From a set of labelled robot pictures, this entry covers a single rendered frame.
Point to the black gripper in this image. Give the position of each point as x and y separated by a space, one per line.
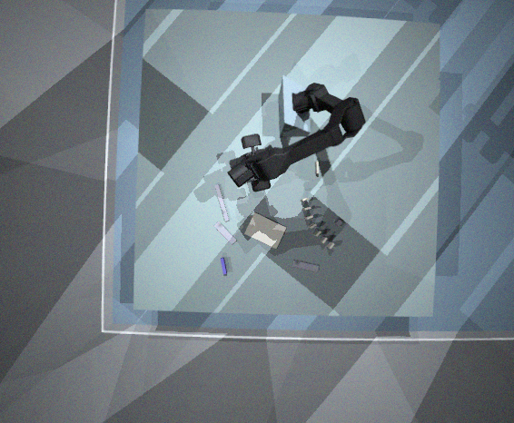
252 140

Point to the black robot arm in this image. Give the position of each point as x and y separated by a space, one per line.
269 163

